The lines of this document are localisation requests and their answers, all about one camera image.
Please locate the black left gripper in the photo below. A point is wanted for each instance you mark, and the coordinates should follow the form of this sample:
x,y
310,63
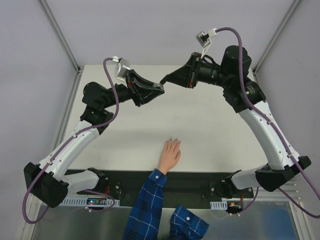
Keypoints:
x,y
133,88

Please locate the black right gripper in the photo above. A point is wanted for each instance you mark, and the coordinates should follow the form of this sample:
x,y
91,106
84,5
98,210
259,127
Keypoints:
x,y
193,70

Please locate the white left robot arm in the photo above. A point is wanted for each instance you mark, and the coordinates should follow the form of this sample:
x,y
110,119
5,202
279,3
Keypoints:
x,y
47,180

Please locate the blue plaid sleeve forearm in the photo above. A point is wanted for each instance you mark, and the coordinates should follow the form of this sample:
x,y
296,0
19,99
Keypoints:
x,y
144,219

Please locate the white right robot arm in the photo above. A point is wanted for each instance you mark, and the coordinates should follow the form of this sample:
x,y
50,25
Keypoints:
x,y
248,100

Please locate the person's left hand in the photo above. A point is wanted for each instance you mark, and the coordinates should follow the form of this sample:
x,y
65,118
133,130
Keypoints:
x,y
170,155

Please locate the blue plaid shirt part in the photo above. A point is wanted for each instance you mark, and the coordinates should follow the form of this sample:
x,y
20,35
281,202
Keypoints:
x,y
184,225

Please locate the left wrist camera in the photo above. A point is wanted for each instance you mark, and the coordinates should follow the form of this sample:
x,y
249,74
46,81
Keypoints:
x,y
122,68

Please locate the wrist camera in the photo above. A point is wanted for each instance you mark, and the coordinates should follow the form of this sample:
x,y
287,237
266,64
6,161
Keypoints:
x,y
205,40
122,68

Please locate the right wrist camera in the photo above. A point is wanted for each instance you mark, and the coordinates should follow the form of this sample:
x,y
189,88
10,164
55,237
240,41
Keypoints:
x,y
205,40

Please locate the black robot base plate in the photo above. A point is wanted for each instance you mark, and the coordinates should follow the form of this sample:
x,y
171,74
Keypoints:
x,y
193,190

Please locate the left aluminium frame post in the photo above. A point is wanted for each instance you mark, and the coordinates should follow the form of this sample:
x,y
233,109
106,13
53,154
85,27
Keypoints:
x,y
59,35

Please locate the aluminium frame post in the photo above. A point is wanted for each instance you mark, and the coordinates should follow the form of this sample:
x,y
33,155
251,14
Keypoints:
x,y
292,9
59,35

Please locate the left white cable duct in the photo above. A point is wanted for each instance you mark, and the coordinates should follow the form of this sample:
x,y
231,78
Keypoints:
x,y
84,201

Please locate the white cable duct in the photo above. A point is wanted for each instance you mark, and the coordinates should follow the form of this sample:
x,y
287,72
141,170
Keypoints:
x,y
219,205
84,201

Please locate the right white cable duct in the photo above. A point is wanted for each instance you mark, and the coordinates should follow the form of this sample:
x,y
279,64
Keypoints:
x,y
219,205

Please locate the right aluminium frame post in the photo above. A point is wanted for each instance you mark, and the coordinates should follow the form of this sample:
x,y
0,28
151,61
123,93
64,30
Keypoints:
x,y
292,9

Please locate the aluminium front rail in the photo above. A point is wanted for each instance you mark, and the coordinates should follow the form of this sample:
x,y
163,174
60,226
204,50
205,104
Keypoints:
x,y
290,188

